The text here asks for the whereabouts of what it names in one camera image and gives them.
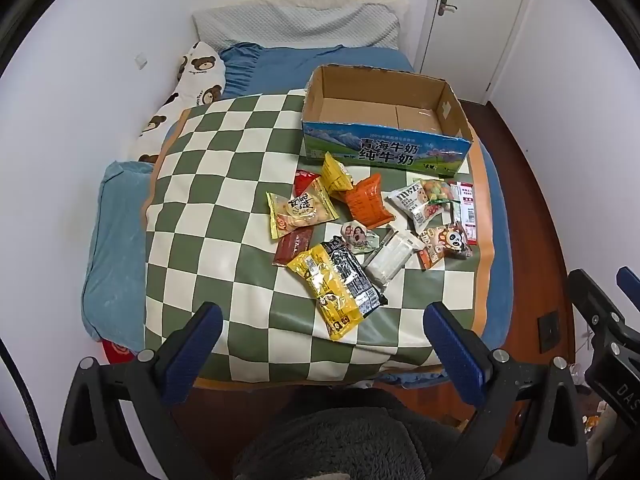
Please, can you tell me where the blue bed sheet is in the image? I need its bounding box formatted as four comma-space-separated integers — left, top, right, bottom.
81, 44, 513, 384

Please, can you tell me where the orange chip bag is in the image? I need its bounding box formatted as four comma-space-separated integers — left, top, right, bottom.
344, 174, 395, 230

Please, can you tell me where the colourful candy ball bag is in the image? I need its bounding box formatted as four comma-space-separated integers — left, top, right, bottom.
419, 179, 457, 205

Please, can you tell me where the dark red sauce packet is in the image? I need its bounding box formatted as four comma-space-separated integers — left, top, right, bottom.
272, 226, 314, 266

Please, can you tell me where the black cable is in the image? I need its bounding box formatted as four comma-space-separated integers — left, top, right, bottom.
0, 339, 58, 480

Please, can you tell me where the white door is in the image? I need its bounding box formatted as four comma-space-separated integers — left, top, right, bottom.
416, 0, 524, 103

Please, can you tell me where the floor socket plate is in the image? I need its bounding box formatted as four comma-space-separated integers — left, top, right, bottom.
537, 310, 561, 354

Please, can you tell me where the red white strip packet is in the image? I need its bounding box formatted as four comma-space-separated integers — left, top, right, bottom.
452, 182, 477, 245

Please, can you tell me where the small cartoon face packet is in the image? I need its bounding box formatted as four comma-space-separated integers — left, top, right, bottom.
341, 220, 380, 255

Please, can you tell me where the yellow panda snack bag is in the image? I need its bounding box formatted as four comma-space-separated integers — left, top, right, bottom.
320, 152, 354, 203

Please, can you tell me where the orange panda snack bag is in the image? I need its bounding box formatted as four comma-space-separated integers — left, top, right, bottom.
418, 222, 472, 270

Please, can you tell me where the grey quilted pillow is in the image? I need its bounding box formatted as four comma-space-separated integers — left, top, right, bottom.
192, 0, 409, 51

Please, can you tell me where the bear print pillow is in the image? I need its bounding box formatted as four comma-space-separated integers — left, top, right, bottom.
129, 41, 226, 160

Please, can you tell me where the door handle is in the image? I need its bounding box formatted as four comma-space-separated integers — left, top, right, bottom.
437, 0, 458, 16

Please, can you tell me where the wall switch plate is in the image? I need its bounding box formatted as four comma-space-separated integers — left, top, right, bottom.
134, 53, 148, 70

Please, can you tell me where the white cookie packet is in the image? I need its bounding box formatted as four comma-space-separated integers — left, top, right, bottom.
387, 181, 432, 234

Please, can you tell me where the yellow egg cake bag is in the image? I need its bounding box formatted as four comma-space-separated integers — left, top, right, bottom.
266, 178, 338, 240

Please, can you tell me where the yellow black snack bag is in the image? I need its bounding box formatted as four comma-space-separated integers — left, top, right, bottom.
286, 235, 388, 340

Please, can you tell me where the cardboard milk box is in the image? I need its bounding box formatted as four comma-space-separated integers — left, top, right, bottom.
302, 64, 473, 178

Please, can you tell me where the red object under bed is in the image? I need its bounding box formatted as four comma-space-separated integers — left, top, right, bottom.
101, 339, 136, 364

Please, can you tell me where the green white checkered blanket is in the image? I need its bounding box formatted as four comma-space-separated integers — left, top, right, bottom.
143, 89, 496, 386

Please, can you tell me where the white wafer packet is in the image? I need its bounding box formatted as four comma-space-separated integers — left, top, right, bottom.
364, 229, 425, 288

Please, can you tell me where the red small snack packet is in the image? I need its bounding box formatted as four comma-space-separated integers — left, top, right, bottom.
293, 169, 320, 197

